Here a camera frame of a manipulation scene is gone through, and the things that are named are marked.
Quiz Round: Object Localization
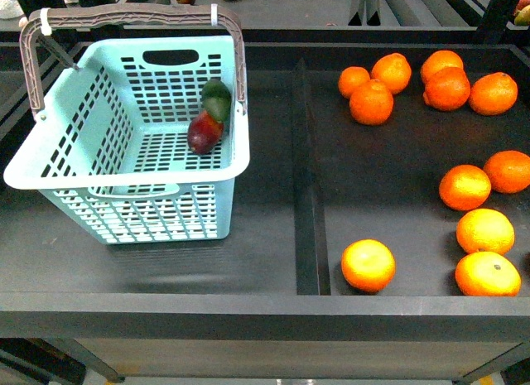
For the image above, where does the yellow orange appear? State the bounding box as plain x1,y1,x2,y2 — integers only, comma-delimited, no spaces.
340,239,397,293
455,252,522,296

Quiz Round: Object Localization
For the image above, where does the brown basket handle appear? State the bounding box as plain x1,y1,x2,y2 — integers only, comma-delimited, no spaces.
19,2,248,120

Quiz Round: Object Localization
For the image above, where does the orange left middle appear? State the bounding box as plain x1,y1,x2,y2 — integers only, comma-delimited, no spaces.
438,164,492,211

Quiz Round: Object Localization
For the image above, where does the orange left edge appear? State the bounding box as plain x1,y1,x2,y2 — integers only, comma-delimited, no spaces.
455,209,515,255

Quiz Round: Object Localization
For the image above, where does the orange behind top left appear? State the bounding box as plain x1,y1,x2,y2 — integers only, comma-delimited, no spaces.
468,72,518,116

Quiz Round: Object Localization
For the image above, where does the black orange display tray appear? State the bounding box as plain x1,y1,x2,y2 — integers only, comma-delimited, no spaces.
0,26,530,385

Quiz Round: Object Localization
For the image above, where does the red mango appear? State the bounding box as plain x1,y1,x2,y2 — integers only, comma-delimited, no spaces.
187,110,224,155

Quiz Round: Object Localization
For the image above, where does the orange large back centre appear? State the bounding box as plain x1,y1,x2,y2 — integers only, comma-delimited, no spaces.
349,79,394,126

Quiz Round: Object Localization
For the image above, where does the light blue plastic basket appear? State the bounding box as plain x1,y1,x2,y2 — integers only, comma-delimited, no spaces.
4,36,249,244

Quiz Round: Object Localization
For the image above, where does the green avocado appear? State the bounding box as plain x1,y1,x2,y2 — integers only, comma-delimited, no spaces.
200,79,232,123

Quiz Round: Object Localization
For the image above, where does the yellow orange front left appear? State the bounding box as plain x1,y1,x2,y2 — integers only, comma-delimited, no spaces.
340,239,397,293

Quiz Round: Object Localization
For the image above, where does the orange back left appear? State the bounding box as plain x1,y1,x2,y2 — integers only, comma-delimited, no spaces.
338,66,370,99

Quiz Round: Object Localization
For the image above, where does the orange back behind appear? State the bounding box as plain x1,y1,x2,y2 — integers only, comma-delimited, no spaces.
420,50,464,84

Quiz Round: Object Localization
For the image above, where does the orange under basket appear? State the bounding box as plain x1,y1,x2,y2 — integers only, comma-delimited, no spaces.
483,150,529,194

